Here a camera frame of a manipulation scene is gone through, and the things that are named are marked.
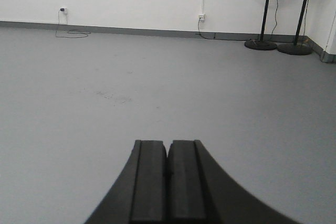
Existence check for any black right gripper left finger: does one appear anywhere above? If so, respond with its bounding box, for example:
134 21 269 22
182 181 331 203
86 140 166 223

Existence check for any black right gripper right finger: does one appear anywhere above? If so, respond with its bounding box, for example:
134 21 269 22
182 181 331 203
167 140 295 223

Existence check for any black cable on floor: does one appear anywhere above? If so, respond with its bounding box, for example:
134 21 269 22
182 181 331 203
55 10 91 39

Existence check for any white wall socket right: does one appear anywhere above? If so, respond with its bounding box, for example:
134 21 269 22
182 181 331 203
198 14 205 22

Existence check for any white wall socket with plug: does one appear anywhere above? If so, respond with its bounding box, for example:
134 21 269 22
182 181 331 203
60 7 68 15

